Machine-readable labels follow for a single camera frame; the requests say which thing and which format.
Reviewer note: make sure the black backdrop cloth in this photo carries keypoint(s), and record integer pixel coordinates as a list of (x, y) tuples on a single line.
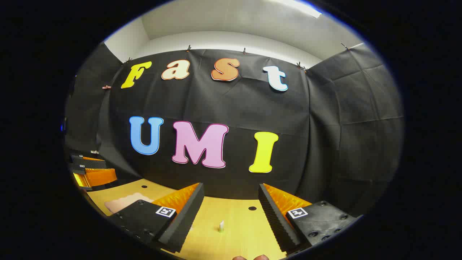
[(238, 108)]

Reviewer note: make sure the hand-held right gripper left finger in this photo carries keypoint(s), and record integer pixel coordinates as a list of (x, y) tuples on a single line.
[(180, 224)]

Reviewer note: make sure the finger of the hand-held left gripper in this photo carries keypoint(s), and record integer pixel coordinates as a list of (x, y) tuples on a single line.
[(92, 164), (99, 177)]

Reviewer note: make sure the white skin care tube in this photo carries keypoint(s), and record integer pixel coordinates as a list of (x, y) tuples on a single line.
[(221, 226)]

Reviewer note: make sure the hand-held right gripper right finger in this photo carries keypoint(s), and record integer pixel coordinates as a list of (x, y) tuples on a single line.
[(278, 224)]

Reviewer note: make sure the pink suitcase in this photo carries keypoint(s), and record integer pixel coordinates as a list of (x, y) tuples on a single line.
[(122, 204)]

